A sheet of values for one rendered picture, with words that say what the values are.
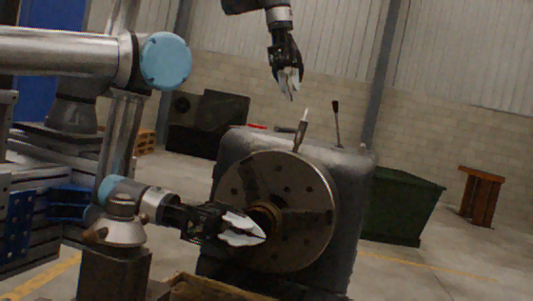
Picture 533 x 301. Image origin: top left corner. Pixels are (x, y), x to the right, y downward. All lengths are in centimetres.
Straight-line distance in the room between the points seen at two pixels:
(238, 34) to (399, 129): 443
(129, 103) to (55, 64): 24
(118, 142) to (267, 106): 1009
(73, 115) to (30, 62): 50
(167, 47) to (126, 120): 23
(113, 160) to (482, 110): 1102
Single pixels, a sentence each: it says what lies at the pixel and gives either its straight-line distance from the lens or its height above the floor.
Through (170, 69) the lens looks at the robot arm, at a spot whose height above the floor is 137.
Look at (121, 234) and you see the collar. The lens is 63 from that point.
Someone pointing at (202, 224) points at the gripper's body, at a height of 109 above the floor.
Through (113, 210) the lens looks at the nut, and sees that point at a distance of 64.
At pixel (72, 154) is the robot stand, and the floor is 110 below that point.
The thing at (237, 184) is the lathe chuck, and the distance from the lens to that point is 118.
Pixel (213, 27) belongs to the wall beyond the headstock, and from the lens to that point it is 1155.
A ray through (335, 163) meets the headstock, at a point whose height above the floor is 122.
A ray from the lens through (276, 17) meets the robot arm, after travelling 130.
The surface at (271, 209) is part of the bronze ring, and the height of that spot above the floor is 111.
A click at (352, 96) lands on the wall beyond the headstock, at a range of 1113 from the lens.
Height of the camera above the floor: 133
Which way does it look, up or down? 6 degrees down
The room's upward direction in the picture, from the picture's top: 12 degrees clockwise
